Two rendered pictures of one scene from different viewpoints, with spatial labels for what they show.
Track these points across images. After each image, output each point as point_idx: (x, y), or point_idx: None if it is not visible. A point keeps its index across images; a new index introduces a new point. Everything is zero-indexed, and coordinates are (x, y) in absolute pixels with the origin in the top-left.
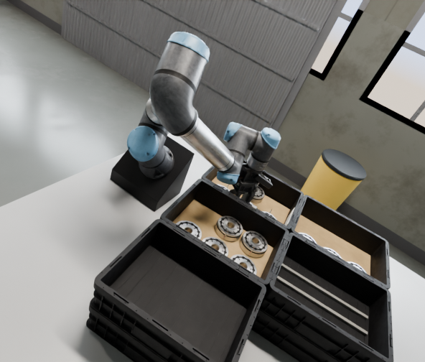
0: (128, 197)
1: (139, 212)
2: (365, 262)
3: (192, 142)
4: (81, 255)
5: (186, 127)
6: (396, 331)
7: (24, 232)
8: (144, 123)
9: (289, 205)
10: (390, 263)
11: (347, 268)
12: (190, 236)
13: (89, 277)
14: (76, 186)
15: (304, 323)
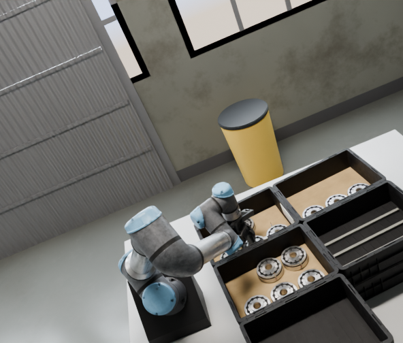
0: (183, 341)
1: (205, 339)
2: (354, 175)
3: (207, 261)
4: None
5: (201, 260)
6: None
7: None
8: (142, 286)
9: (271, 203)
10: (361, 149)
11: (355, 198)
12: (269, 307)
13: None
14: None
15: (380, 260)
